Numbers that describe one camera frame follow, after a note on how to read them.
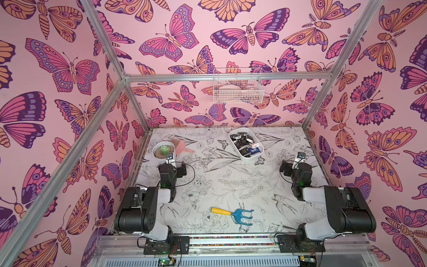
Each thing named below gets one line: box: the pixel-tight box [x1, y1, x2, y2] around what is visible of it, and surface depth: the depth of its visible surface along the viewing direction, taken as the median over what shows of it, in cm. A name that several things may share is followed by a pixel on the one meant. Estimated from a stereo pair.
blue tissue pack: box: [248, 147, 261, 156], surface depth 105 cm
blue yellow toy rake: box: [210, 206, 255, 226], surface depth 84 cm
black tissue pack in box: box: [229, 131, 248, 144], surface depth 109 cm
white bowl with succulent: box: [152, 141, 177, 161], surface depth 97 cm
